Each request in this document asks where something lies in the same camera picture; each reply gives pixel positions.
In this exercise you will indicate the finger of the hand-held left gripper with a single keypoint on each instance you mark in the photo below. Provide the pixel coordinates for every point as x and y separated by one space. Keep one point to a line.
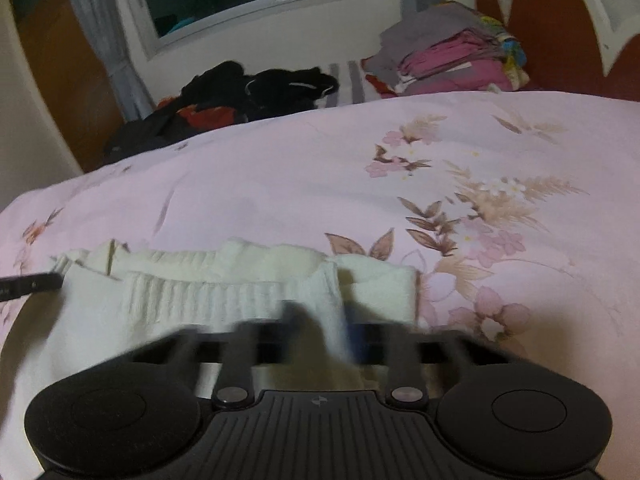
35 284

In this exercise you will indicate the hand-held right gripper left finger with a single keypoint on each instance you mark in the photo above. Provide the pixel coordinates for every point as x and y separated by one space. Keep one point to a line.
292 322

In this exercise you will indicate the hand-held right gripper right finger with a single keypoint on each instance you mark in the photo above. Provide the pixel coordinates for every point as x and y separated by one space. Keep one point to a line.
356 341

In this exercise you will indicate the white knit sweater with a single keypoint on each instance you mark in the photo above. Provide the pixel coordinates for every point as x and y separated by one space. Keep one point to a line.
175 300

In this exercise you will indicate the pile of black clothes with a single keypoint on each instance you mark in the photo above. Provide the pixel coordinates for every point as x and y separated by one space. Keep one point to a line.
275 87

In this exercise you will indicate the stack of folded clothes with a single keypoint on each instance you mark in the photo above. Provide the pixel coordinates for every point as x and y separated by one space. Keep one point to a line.
450 55

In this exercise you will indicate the pink floral bed sheet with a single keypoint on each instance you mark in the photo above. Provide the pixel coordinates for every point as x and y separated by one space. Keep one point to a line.
300 185

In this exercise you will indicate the brown wooden door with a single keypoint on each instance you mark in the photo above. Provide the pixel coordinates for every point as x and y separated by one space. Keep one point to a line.
60 85

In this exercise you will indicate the striped pillow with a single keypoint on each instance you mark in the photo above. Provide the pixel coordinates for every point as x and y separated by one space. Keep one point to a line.
345 80

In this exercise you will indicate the red and white headboard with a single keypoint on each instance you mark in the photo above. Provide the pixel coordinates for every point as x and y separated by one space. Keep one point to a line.
550 20

